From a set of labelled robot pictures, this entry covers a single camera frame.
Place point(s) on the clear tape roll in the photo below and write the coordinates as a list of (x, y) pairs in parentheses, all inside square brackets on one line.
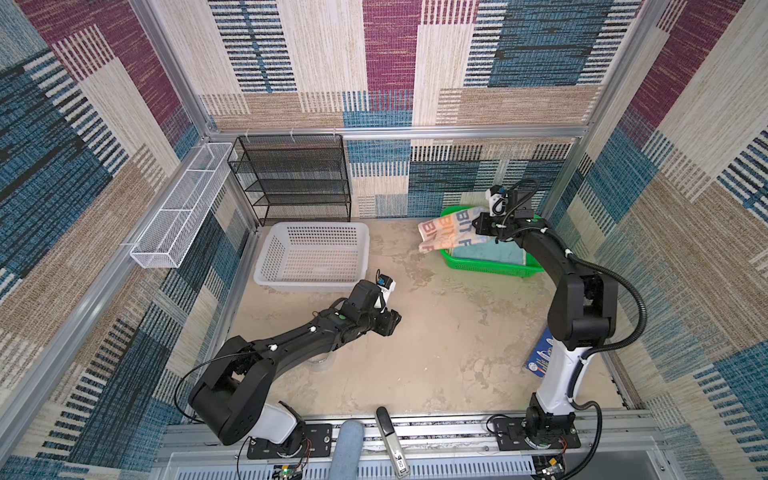
[(320, 363)]

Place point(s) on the white plastic laundry basket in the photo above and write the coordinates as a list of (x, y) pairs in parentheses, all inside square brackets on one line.
[(313, 256)]

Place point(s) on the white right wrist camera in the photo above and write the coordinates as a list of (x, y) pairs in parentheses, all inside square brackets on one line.
[(498, 198)]

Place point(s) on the striped rabbit text towel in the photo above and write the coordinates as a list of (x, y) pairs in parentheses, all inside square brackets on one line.
[(452, 230)]

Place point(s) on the pale yellow towel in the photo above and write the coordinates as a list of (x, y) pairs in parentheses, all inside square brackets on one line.
[(504, 253)]

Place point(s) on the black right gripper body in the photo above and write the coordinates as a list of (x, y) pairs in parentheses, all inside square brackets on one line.
[(491, 225)]

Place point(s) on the green plastic basket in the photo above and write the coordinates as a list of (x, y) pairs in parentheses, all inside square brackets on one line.
[(532, 268)]

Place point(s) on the black silver handheld tool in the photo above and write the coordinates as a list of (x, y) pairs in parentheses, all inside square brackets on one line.
[(391, 442)]

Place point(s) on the grey blue foam cylinder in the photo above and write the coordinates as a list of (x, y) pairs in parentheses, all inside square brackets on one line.
[(347, 451)]

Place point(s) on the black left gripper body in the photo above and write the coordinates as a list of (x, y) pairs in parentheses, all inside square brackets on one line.
[(382, 323)]

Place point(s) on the blue printed booklet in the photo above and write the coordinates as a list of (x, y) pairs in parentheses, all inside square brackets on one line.
[(539, 358)]

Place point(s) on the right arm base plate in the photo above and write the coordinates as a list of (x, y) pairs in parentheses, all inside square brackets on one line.
[(510, 433)]

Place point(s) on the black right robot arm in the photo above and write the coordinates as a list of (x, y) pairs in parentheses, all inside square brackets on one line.
[(582, 316)]

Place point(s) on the white wire mesh wall basket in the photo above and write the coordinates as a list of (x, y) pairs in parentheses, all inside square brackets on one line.
[(167, 239)]

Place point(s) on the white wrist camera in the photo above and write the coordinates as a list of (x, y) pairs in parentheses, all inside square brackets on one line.
[(387, 286), (498, 198)]

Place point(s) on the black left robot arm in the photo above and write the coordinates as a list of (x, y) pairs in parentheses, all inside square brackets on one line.
[(230, 396)]

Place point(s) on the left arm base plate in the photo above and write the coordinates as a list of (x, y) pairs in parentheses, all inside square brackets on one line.
[(312, 441)]

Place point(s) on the black wire shelf rack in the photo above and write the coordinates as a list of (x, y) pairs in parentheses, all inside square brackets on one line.
[(293, 177)]

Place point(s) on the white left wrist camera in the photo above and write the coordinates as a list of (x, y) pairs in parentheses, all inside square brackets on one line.
[(387, 286)]

